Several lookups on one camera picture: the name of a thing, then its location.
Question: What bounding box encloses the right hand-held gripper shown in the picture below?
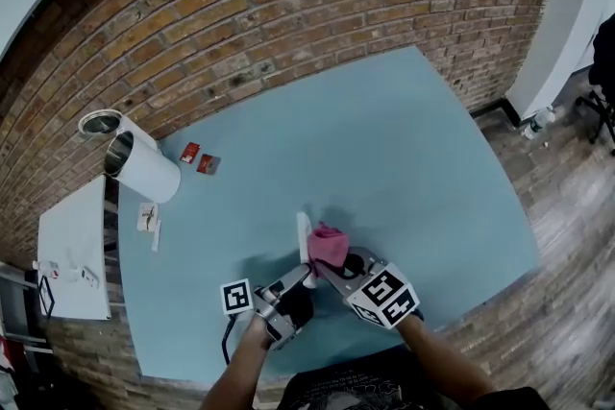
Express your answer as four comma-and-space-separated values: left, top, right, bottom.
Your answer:
316, 246, 427, 332

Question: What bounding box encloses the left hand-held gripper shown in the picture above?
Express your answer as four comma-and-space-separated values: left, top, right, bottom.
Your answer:
219, 261, 316, 352

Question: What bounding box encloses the pink cloth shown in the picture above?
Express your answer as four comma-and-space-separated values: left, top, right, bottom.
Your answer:
307, 220, 350, 281

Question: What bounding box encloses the white remote control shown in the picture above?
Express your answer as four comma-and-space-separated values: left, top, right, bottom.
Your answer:
296, 210, 323, 291

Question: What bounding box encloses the person's left forearm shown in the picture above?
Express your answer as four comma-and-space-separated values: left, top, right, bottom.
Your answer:
198, 314, 271, 410

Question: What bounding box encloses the person's right forearm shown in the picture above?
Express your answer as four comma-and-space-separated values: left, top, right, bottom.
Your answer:
398, 314, 499, 405

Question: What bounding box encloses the person's black printed shirt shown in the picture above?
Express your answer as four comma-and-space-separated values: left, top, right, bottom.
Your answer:
276, 345, 554, 410

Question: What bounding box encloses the small red packet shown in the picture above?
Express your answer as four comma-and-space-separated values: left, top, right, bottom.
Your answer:
196, 153, 223, 176
179, 140, 201, 163

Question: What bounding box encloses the white paper card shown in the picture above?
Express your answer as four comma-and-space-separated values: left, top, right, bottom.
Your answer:
136, 202, 160, 233

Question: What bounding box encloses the white cylindrical canister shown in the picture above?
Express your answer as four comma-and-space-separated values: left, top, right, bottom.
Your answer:
104, 131, 183, 205

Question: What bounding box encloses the white handheld device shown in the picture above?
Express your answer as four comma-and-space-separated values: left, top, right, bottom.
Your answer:
66, 265, 101, 289

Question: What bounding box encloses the white side table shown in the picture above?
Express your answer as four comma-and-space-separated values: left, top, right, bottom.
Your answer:
37, 175, 113, 322

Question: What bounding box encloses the clear water bottle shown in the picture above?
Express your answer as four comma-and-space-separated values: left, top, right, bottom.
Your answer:
522, 106, 556, 141

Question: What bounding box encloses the round metal lid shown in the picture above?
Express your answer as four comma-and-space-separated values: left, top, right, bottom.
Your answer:
77, 108, 124, 140

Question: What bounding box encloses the white plastic bottle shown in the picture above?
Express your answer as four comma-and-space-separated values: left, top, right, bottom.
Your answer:
32, 259, 62, 280

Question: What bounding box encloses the gray metal rack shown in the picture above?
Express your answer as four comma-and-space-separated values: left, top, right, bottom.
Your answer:
0, 263, 52, 410

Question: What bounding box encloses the black office chair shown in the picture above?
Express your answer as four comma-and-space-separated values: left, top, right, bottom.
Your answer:
576, 13, 615, 157

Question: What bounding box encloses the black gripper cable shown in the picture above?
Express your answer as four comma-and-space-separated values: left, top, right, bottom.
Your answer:
220, 316, 238, 368

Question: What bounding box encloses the black picture frame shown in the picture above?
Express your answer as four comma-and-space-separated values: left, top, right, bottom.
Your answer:
37, 275, 57, 318

